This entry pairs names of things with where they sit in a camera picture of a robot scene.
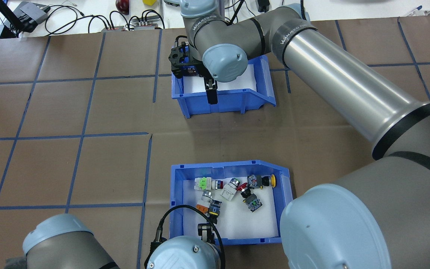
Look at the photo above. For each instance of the blue storage bin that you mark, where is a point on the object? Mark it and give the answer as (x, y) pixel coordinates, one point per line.
(230, 102)

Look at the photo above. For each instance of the blue bin with buttons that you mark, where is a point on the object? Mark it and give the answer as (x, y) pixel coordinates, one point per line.
(175, 209)

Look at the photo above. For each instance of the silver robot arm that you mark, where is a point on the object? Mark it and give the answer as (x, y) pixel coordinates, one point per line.
(69, 246)
(349, 86)

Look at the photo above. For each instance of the silver button orange block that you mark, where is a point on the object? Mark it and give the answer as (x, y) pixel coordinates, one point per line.
(206, 195)

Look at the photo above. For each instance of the silver button white block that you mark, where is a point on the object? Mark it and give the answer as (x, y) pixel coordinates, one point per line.
(229, 192)

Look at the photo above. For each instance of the yellow mushroom push button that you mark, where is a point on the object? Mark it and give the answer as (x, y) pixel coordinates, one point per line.
(259, 181)

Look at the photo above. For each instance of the grey dock box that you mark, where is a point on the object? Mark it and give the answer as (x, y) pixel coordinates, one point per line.
(32, 12)

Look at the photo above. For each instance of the green white contact block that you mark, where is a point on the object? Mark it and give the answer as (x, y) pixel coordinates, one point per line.
(202, 184)

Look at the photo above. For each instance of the light blue teach pendant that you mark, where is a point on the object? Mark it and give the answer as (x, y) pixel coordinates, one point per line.
(171, 2)

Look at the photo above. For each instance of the yellow cube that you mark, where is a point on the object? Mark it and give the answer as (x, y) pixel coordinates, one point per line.
(149, 2)

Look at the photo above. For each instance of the black power adaptor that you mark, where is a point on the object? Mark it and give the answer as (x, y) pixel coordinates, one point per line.
(264, 5)

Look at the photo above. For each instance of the red apple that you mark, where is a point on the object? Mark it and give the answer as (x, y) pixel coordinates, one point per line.
(122, 5)

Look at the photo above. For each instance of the white desk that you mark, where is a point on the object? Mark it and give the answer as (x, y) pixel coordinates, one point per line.
(368, 10)

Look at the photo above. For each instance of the black stand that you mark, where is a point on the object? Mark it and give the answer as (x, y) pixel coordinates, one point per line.
(8, 16)

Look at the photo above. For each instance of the blue pen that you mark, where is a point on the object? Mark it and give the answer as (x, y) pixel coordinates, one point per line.
(416, 9)

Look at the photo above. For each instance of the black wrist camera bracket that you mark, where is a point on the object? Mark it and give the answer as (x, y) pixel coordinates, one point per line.
(177, 56)

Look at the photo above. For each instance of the black blue yellow switch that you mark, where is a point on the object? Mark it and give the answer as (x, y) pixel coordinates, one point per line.
(215, 208)

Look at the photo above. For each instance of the red push button switch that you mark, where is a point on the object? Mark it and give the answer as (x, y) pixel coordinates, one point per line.
(250, 200)

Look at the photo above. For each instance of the aluminium profile post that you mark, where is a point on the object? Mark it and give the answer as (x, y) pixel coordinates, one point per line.
(221, 5)

